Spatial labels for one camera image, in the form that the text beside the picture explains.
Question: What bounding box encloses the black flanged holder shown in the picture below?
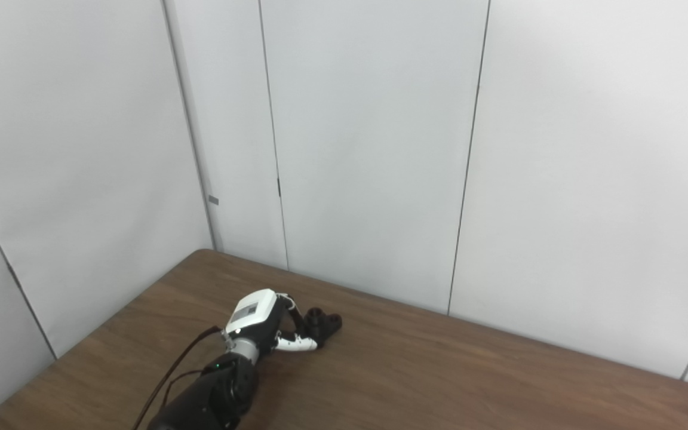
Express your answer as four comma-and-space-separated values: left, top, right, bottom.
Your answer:
297, 308, 343, 347

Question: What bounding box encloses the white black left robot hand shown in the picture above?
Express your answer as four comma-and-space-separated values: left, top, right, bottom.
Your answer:
223, 289, 319, 353

